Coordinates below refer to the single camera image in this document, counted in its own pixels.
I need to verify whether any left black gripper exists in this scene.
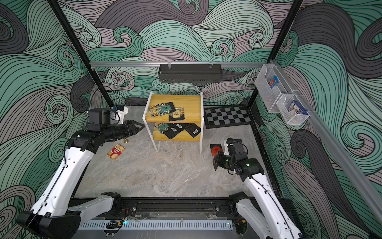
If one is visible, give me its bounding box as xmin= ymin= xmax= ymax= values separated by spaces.
xmin=101 ymin=120 xmax=145 ymax=142

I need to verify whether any red tea bag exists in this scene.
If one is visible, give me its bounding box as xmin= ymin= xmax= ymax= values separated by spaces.
xmin=210 ymin=144 xmax=223 ymax=157

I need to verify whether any green jasmine tea bag top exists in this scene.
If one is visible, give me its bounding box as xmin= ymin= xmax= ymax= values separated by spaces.
xmin=158 ymin=102 xmax=176 ymax=116

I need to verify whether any green jasmine tea bag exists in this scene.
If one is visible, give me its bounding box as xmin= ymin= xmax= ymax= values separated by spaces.
xmin=158 ymin=102 xmax=176 ymax=116
xmin=155 ymin=123 xmax=170 ymax=133

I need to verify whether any black orange tea bag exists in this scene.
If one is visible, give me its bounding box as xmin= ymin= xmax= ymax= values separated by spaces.
xmin=169 ymin=108 xmax=185 ymax=121

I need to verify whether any yellow oolong tea bag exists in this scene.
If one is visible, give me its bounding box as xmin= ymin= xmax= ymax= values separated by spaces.
xmin=148 ymin=104 xmax=162 ymax=118

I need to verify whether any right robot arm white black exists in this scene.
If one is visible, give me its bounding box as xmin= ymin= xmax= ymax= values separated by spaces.
xmin=213 ymin=151 xmax=305 ymax=239

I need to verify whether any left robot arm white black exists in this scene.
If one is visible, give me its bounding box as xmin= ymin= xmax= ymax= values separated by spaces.
xmin=16 ymin=120 xmax=145 ymax=239

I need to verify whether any green jasmine tea bag lower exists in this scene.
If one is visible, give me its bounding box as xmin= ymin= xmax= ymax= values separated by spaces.
xmin=155 ymin=123 xmax=170 ymax=133

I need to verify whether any black tea bag lower right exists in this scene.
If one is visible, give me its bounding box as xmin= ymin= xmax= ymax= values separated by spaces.
xmin=185 ymin=123 xmax=201 ymax=138

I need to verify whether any black tea bag lower middle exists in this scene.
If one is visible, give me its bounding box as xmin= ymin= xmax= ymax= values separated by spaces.
xmin=173 ymin=123 xmax=190 ymax=132

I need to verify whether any red yellow small box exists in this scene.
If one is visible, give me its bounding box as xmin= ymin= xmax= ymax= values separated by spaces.
xmin=107 ymin=144 xmax=125 ymax=160

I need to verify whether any checkerboard calibration mat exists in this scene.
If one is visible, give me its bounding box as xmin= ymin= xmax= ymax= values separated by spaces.
xmin=204 ymin=106 xmax=251 ymax=129

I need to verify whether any blue white packet in bin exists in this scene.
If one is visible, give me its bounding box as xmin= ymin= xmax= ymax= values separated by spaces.
xmin=288 ymin=100 xmax=308 ymax=115

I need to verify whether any blue red item in bin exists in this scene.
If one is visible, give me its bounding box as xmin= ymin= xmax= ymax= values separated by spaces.
xmin=267 ymin=75 xmax=279 ymax=89

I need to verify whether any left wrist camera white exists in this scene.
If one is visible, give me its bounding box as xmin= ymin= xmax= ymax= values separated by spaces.
xmin=111 ymin=105 xmax=128 ymax=124

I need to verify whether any aluminium wall rail back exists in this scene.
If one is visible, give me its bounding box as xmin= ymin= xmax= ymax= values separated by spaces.
xmin=90 ymin=61 xmax=265 ymax=68

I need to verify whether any aluminium wall rail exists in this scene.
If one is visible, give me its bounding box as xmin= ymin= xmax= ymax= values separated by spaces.
xmin=90 ymin=61 xmax=265 ymax=68
xmin=270 ymin=59 xmax=382 ymax=222

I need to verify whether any black wall tray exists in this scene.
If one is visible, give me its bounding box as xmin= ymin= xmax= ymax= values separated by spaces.
xmin=158 ymin=64 xmax=223 ymax=85

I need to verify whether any white slotted cable duct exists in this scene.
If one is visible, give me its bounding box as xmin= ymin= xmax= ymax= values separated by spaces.
xmin=79 ymin=219 xmax=233 ymax=232

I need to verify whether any clear wall bin lower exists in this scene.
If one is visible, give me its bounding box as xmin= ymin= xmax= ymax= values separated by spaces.
xmin=276 ymin=93 xmax=310 ymax=126

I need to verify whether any clear wall bin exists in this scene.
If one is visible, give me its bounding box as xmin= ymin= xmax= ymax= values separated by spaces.
xmin=255 ymin=64 xmax=288 ymax=113
xmin=276 ymin=93 xmax=310 ymax=126

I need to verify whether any clear wall bin upper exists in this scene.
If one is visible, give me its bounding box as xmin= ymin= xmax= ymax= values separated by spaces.
xmin=255 ymin=64 xmax=288 ymax=113

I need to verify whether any aluminium wall rail right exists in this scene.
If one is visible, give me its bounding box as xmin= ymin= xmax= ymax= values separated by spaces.
xmin=270 ymin=59 xmax=382 ymax=222

